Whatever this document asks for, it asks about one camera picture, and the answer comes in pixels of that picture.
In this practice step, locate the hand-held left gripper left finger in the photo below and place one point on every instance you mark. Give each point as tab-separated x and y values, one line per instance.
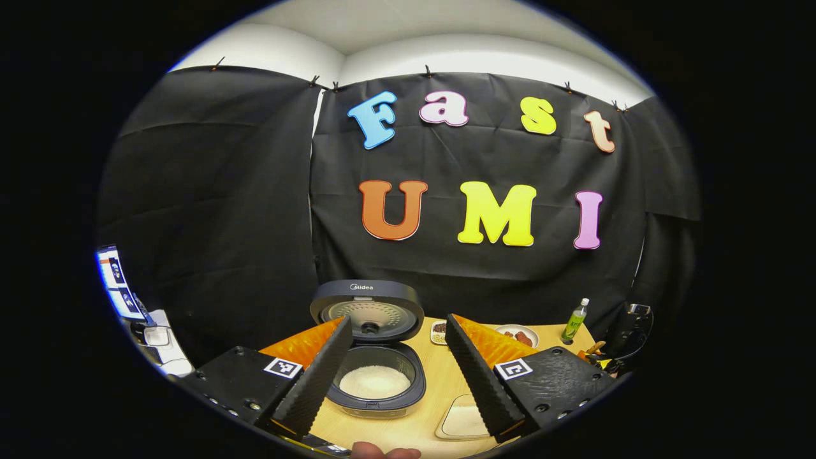
319	376

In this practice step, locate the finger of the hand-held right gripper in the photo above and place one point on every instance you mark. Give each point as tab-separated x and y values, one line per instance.
599	361

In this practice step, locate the wooden spoon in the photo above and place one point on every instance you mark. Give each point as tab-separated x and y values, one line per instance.
595	347

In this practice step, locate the white rice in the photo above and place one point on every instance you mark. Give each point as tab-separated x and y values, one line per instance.
375	382

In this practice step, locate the dark grey rice cooker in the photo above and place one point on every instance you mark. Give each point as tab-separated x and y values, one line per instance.
366	292

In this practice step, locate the white divided bean dish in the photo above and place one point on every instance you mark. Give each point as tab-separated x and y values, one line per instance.
438	333

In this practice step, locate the row of black cloth clips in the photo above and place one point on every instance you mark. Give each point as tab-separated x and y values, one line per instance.
428	71

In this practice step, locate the green drink bottle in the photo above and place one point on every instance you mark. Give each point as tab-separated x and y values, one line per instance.
575	325

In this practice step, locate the cream rectangular tray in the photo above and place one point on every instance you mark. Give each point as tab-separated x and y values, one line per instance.
465	421

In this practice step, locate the black backdrop cloth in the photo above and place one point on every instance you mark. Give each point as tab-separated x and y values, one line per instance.
210	223

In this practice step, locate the computer monitor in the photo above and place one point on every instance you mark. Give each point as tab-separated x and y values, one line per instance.
115	280

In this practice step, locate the white device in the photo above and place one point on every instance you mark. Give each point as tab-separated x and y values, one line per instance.
159	347

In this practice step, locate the round white plate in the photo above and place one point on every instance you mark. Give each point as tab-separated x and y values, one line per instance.
503	327

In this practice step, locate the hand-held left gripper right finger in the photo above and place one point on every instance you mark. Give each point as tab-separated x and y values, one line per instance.
481	376

